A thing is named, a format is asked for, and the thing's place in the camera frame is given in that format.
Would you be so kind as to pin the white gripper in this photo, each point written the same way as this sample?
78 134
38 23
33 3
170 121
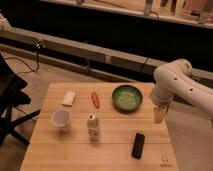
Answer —
160 113

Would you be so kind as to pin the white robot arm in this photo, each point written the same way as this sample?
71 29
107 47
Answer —
174 78

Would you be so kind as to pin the small white plastic bottle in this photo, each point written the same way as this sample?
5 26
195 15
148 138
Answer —
93 128

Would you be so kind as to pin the green bowl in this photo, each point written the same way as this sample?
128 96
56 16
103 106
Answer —
127 98

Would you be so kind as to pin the black rectangular remote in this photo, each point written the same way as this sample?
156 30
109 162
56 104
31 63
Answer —
138 146

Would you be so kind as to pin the orange carrot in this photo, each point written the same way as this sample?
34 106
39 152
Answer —
95 99

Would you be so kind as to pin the white paper cup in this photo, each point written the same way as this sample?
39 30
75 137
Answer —
61 119

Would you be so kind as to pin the black office chair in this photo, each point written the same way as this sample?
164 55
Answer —
11 95

